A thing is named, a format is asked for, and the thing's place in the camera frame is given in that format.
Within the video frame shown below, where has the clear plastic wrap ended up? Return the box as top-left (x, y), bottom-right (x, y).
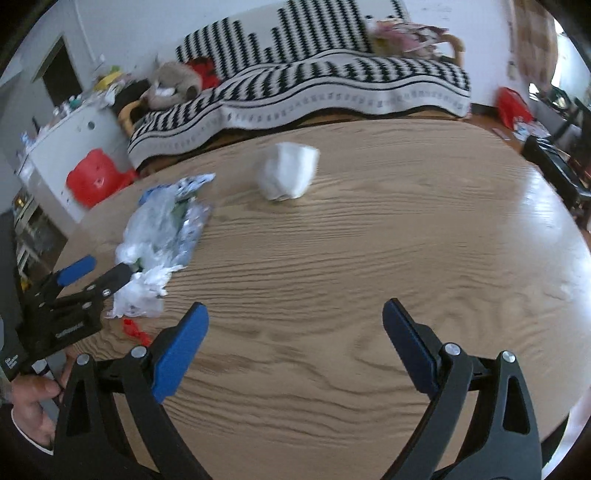
top-left (107, 185), bottom-right (212, 318)

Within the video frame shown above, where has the person's left hand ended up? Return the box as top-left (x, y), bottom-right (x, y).
top-left (9, 350), bottom-right (75, 455)

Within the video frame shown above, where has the red plastic scrap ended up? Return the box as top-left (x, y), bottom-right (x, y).
top-left (122, 318), bottom-right (152, 347)

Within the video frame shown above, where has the red bear-shaped stool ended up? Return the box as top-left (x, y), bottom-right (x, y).
top-left (66, 149), bottom-right (138, 209)

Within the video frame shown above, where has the white cabinet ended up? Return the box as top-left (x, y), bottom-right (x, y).
top-left (17, 104), bottom-right (131, 237)

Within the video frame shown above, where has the blue silver foil wrapper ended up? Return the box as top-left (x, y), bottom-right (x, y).
top-left (138, 173), bottom-right (216, 206)

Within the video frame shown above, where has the brown plush toy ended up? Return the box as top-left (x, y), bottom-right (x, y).
top-left (141, 62), bottom-right (202, 111)

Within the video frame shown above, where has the white crumpled paper bag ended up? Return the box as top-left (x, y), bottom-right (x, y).
top-left (256, 142), bottom-right (321, 201)

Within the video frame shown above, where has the red cushion on sofa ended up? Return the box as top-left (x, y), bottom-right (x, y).
top-left (187, 57), bottom-right (221, 90)

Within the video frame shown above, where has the black chair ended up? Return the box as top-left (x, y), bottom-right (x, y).
top-left (521, 98), bottom-right (590, 230)

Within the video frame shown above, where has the black white striped sofa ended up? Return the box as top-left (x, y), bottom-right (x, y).
top-left (127, 1), bottom-right (471, 168)

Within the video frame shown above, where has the red bag on floor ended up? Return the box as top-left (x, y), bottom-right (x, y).
top-left (496, 87), bottom-right (534, 130)

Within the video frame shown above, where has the pink floral pillow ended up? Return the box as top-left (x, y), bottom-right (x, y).
top-left (365, 16), bottom-right (448, 59)

